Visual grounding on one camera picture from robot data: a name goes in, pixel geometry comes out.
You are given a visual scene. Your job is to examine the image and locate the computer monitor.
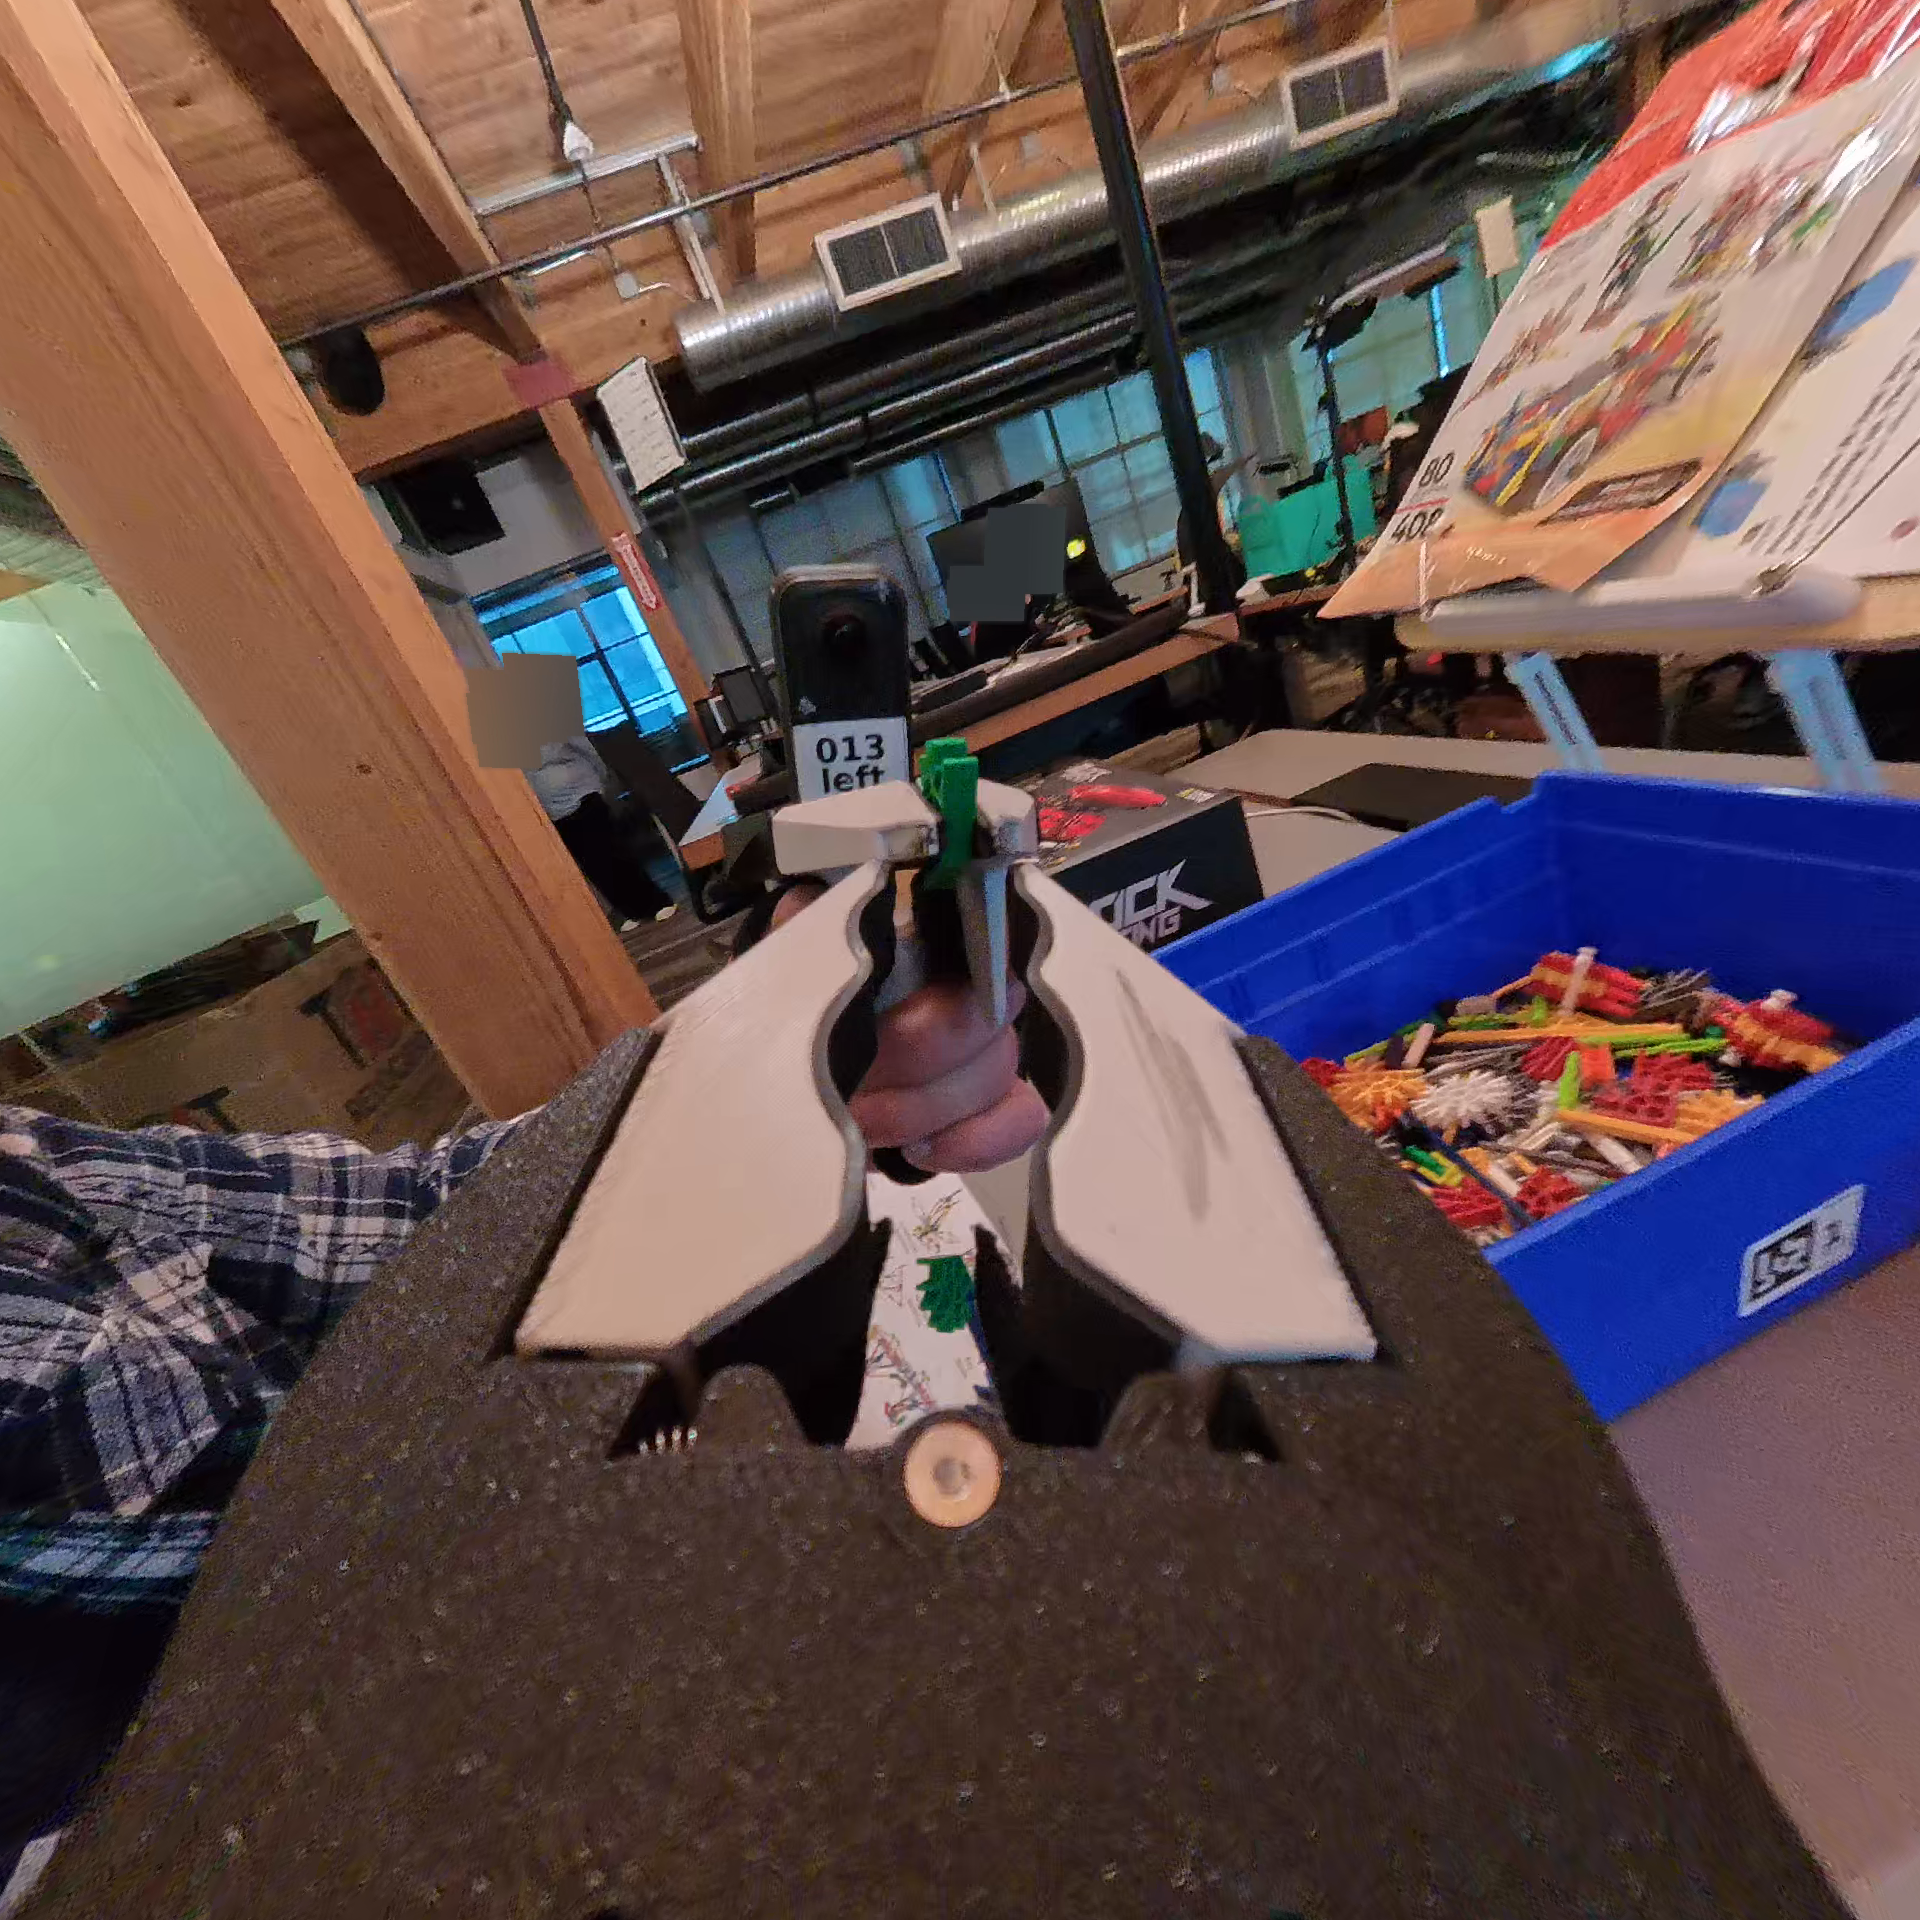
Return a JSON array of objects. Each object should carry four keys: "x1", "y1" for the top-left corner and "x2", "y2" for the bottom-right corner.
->
[{"x1": 926, "y1": 479, "x2": 1089, "y2": 632}]

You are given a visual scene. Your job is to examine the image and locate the white picture poster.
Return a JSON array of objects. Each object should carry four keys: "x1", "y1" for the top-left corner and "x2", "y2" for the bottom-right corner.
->
[{"x1": 1667, "y1": 167, "x2": 1920, "y2": 588}]

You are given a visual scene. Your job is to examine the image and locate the cardboard poster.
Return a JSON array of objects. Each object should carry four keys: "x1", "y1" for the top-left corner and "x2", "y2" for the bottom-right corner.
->
[{"x1": 1321, "y1": 0, "x2": 1920, "y2": 624}]

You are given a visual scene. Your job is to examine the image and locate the blue bin with white label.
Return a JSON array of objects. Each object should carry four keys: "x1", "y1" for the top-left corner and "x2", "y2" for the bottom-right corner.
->
[{"x1": 1153, "y1": 772, "x2": 1920, "y2": 1424}]

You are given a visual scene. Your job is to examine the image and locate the black metal post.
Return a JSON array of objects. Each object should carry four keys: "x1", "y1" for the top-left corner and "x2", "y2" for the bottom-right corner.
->
[{"x1": 1060, "y1": 0, "x2": 1250, "y2": 616}]

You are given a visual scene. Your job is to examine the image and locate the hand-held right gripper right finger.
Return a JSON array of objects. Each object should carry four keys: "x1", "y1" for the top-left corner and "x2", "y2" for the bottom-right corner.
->
[{"x1": 1005, "y1": 863, "x2": 1378, "y2": 1374}]

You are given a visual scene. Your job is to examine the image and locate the person's left hand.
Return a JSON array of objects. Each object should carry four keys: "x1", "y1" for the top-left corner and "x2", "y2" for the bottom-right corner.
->
[{"x1": 849, "y1": 966, "x2": 1058, "y2": 1181}]

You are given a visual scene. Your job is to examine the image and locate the black flat pad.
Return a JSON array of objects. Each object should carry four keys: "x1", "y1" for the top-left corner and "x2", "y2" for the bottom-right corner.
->
[{"x1": 1285, "y1": 756, "x2": 1569, "y2": 839}]

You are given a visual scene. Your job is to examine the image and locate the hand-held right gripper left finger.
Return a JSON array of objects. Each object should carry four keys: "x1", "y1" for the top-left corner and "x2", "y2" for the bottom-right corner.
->
[{"x1": 517, "y1": 863, "x2": 903, "y2": 1366}]

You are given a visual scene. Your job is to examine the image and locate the toy instruction sheet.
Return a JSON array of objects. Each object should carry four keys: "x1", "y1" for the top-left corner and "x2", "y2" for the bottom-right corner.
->
[{"x1": 862, "y1": 1166, "x2": 1010, "y2": 1450}]

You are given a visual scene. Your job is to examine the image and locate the green toy connector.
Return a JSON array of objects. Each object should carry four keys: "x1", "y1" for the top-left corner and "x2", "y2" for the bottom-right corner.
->
[{"x1": 913, "y1": 736, "x2": 986, "y2": 902}]

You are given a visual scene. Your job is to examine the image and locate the white wall sign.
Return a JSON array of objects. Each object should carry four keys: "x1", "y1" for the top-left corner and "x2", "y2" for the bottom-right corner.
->
[{"x1": 593, "y1": 355, "x2": 695, "y2": 500}]

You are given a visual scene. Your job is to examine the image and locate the silver air duct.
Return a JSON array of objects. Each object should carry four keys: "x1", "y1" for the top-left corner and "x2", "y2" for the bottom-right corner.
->
[{"x1": 667, "y1": 0, "x2": 1682, "y2": 394}]

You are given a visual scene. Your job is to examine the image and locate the black toy box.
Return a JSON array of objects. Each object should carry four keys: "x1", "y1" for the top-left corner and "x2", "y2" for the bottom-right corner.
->
[{"x1": 1031, "y1": 774, "x2": 1263, "y2": 941}]

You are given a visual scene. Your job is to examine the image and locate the pile of colourful toy pieces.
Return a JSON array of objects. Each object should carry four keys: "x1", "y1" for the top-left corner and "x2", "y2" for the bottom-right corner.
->
[{"x1": 1295, "y1": 947, "x2": 1854, "y2": 1240}]

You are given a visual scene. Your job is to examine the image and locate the person's left forearm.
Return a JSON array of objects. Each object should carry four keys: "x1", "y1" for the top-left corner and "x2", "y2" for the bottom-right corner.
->
[{"x1": 0, "y1": 1100, "x2": 519, "y2": 1622}]

